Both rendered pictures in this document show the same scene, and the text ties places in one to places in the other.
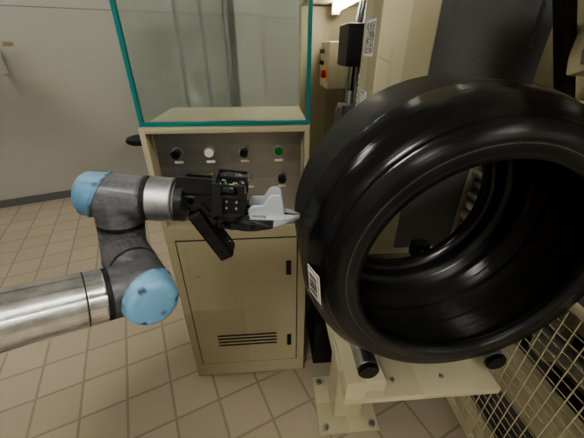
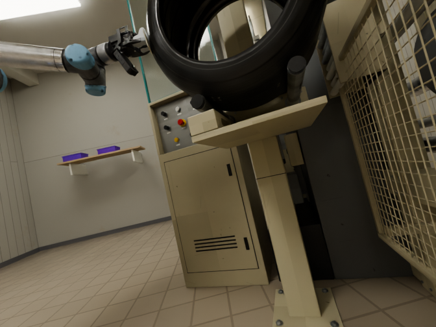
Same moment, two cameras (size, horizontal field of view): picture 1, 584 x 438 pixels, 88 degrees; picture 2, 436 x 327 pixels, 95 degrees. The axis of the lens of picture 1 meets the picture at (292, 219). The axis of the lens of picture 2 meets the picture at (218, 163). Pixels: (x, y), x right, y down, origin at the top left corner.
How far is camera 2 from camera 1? 92 cm
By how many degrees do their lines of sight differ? 39
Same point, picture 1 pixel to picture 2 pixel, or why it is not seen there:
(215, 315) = (190, 220)
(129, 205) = (92, 50)
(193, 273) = (174, 183)
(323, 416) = (279, 315)
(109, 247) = not seen: hidden behind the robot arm
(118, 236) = not seen: hidden behind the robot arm
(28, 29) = (152, 143)
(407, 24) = not seen: outside the picture
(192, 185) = (113, 37)
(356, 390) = (195, 122)
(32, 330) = (33, 50)
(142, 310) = (70, 52)
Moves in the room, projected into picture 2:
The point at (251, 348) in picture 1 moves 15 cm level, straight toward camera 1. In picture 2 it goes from (219, 255) to (213, 267)
